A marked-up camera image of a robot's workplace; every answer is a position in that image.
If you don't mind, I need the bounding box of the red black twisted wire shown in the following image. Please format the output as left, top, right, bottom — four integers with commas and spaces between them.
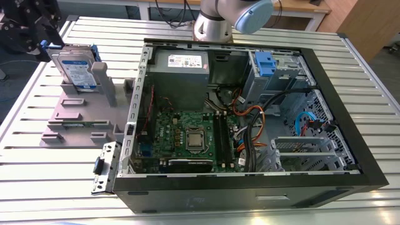
141, 84, 156, 135

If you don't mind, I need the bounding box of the metal disk bay cage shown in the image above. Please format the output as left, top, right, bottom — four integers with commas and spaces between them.
241, 50, 316, 113

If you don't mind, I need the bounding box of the blue data wire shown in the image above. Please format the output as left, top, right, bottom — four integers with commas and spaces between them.
295, 112, 321, 136

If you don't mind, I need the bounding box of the silver CPU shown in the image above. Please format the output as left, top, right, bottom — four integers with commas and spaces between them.
187, 133, 203, 146

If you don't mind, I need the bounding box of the wooden top desk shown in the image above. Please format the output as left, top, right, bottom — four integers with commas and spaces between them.
124, 0, 332, 32

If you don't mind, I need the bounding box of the hard disk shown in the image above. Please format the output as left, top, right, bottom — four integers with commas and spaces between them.
40, 40, 100, 92

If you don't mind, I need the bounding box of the grey parts rack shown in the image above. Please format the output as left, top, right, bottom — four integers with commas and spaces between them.
40, 62, 139, 149

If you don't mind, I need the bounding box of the green motherboard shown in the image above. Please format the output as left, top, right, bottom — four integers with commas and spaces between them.
136, 111, 248, 174

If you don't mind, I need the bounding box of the blue plastic bay carrier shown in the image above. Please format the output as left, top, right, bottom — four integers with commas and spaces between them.
255, 51, 277, 77

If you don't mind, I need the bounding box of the black open PC case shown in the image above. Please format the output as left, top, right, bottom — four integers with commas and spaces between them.
111, 37, 391, 214

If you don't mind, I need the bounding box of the green RAM stick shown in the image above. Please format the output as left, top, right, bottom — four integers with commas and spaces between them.
61, 120, 95, 128

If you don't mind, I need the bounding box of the hinged metal slot bracket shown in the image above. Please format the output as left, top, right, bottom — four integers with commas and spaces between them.
89, 142, 123, 195

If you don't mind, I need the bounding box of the silver power supply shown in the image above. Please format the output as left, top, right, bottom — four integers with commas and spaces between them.
147, 49, 211, 113

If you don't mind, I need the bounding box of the wooden cabinet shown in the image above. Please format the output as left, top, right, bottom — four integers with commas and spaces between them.
317, 0, 400, 63

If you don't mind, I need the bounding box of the thick black cable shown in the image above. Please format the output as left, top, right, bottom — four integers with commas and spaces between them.
243, 88, 313, 173

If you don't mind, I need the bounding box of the orange yellow power wire bundle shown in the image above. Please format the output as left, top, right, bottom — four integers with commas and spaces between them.
232, 105, 267, 147

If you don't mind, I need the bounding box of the black graphics card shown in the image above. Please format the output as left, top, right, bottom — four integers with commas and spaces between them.
159, 158, 215, 174

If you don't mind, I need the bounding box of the perforated metal disk bay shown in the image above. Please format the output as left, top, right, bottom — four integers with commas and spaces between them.
269, 135, 359, 173

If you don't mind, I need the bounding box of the black power connector wire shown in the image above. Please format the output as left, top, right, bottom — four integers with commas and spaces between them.
308, 119, 339, 135

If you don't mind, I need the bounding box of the CPU socket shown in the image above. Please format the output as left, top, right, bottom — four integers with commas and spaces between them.
184, 126, 207, 154

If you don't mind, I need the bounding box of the black RAM slot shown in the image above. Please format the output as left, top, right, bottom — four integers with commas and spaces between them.
220, 111, 236, 168
213, 111, 228, 168

